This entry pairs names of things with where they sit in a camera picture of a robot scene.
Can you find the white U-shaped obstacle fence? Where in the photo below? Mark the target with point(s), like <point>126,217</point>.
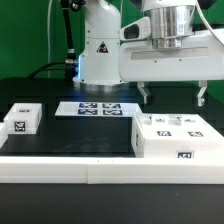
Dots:
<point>71,151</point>

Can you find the white marker base plate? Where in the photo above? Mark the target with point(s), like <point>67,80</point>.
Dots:
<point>97,109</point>

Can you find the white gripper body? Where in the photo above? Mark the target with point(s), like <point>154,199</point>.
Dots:
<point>201,57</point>

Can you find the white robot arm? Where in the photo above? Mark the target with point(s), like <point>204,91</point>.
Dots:
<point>164,45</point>

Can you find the white cabinet door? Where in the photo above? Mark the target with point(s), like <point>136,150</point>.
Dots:
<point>192,125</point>
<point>161,125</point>

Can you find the white cabinet top block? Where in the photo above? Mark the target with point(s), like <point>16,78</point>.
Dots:
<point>24,118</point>

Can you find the white cabinet body box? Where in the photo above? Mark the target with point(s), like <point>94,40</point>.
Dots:
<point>175,146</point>

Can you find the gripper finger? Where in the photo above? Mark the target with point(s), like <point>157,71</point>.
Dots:
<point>203,84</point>
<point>147,96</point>

